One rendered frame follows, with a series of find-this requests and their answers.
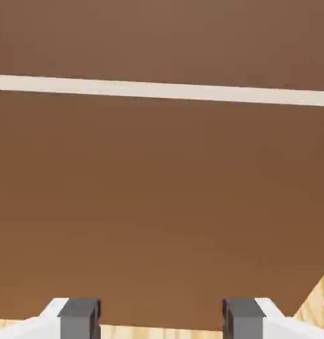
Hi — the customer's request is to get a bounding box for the gripper grey white left finger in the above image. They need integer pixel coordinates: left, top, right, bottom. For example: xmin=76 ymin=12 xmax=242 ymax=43
xmin=0 ymin=297 xmax=101 ymax=339

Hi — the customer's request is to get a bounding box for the brown cabinet door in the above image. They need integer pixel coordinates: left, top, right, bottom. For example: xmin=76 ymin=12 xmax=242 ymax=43
xmin=0 ymin=0 xmax=324 ymax=93
xmin=0 ymin=89 xmax=324 ymax=332

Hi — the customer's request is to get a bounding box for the brown wooden cabinet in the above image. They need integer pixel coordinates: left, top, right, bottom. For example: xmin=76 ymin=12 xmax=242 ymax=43
xmin=0 ymin=0 xmax=324 ymax=332

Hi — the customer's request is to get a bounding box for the gripper grey white right finger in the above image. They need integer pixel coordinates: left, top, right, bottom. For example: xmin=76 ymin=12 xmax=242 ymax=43
xmin=221 ymin=297 xmax=324 ymax=339

